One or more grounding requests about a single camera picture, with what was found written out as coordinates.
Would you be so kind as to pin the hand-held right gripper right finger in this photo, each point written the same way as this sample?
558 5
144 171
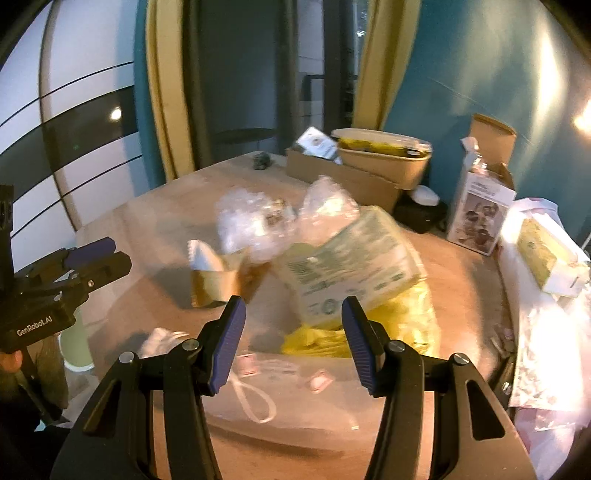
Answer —
360 346

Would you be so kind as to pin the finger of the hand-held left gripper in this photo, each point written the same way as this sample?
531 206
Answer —
108 270
90 251

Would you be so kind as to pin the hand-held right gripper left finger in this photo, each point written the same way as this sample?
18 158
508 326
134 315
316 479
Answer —
226 346

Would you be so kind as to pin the white round bin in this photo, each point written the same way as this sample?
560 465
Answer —
76 344

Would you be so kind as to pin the yellow plastic bag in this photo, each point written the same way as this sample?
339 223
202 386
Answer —
411 318

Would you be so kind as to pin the yellow packet with label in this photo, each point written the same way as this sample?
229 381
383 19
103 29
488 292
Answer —
351 263

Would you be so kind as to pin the clear plastic packet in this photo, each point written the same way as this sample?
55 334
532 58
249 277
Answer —
295 406

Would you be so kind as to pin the white napkin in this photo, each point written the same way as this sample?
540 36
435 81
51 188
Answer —
203 256

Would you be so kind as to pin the clear plastic bag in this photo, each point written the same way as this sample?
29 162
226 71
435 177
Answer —
244 217
325 207

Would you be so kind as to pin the small pink sachet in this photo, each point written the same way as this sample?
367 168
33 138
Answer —
249 366
321 381

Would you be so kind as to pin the brown cardboard box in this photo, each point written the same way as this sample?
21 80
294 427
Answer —
355 184

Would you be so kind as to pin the small white round object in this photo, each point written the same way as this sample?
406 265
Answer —
425 194

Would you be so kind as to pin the white product box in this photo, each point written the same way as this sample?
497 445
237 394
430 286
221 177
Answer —
480 217

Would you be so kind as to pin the yellow curtain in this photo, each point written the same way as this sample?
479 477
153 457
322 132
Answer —
166 92
383 69

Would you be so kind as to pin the brown paper bowl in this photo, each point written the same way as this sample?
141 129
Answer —
383 168

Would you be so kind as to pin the small grey object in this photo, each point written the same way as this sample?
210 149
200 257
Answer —
261 160

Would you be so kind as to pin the large white plastic bag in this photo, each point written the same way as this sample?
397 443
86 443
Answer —
549 350

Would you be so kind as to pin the white printed packet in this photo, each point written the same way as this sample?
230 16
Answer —
316 141

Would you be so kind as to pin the lit lamp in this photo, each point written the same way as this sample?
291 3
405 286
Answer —
582 122

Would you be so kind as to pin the black window frame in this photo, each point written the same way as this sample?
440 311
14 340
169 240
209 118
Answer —
337 69

